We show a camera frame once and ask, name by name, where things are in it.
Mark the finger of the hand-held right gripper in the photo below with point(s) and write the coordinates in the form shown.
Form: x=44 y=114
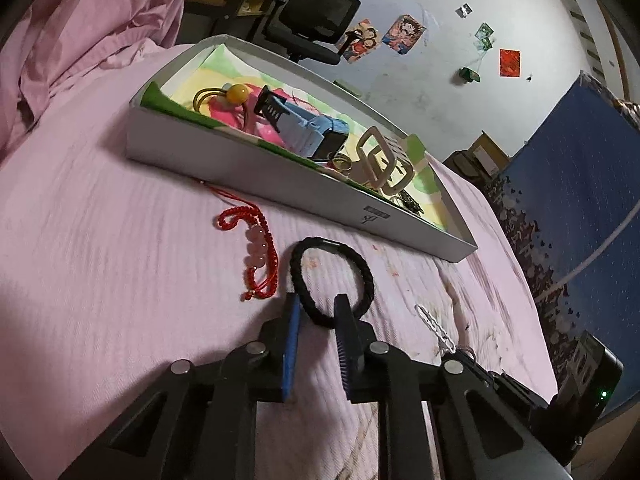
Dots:
x=510 y=390

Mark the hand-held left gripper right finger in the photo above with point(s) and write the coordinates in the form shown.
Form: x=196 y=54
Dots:
x=344 y=352

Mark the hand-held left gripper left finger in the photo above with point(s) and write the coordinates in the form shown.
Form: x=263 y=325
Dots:
x=292 y=345

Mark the white hair claw clip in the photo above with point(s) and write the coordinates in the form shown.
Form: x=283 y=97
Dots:
x=395 y=184

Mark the grey cardboard box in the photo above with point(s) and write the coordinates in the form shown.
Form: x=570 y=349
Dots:
x=250 y=170

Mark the blue smartwatch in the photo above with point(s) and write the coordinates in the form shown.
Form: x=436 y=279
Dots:
x=305 y=130

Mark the blue fabric wardrobe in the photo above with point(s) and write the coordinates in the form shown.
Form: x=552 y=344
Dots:
x=575 y=185

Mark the dark storage bag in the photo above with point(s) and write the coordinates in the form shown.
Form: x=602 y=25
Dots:
x=462 y=165

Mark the brown cardboard carton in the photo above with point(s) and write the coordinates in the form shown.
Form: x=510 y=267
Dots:
x=492 y=152

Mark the grey bag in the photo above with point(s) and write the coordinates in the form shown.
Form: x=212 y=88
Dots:
x=627 y=112

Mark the colourful paper lining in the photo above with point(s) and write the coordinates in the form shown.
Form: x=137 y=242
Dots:
x=210 y=75

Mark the green hanging pouch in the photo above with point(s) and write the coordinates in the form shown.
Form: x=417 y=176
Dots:
x=470 y=75

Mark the cartoon couple poster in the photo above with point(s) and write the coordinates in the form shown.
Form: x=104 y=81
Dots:
x=360 y=40

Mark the cartoon boy poster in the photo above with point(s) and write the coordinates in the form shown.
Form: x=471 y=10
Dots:
x=404 y=34

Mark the red diamond paper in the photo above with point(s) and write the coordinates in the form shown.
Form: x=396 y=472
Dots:
x=510 y=62

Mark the black office chair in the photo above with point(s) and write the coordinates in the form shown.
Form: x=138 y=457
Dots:
x=320 y=5

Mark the green photo cards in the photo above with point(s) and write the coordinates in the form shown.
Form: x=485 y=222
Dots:
x=484 y=35

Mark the pink curtain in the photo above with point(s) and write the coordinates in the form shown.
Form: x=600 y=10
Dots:
x=75 y=20

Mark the small dark wall photo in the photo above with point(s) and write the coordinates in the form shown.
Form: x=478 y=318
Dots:
x=464 y=10

